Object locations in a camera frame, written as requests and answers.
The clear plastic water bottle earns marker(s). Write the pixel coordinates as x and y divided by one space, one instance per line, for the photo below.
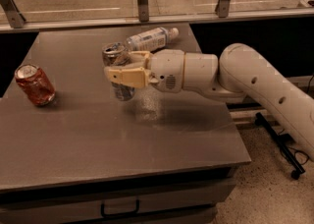
151 40

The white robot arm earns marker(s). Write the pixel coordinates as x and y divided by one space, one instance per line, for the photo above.
239 72

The black drawer handle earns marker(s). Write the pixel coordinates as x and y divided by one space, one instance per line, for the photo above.
118 208

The left metal glass bracket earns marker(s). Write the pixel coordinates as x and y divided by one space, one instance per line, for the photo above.
14 16

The crumpled red soda can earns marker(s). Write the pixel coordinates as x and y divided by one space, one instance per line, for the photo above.
35 84

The black wheeled stand base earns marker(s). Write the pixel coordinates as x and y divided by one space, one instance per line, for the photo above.
298 170

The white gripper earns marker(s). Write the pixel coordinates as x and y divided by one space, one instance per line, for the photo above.
167 70

